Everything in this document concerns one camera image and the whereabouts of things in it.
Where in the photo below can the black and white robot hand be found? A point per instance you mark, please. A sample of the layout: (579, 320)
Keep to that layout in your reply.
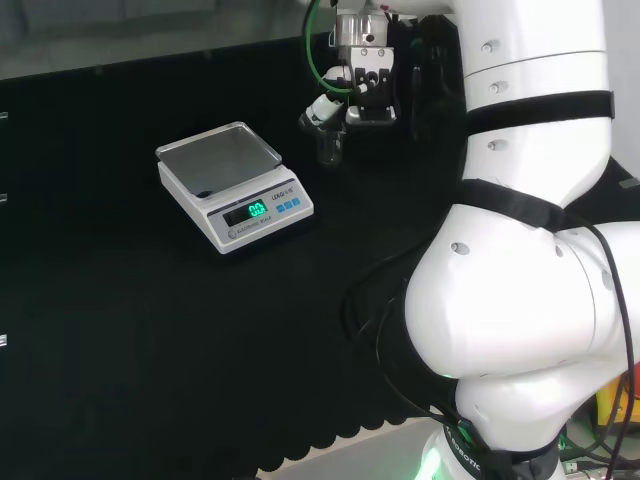
(372, 95)

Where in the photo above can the small clear glass beaker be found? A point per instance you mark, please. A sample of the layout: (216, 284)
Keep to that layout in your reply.
(330, 154)

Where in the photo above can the white electronic balance steel pan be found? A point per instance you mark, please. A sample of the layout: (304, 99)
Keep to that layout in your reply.
(235, 190)

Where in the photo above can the black bench cloth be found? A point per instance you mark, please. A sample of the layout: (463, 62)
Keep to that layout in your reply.
(150, 325)

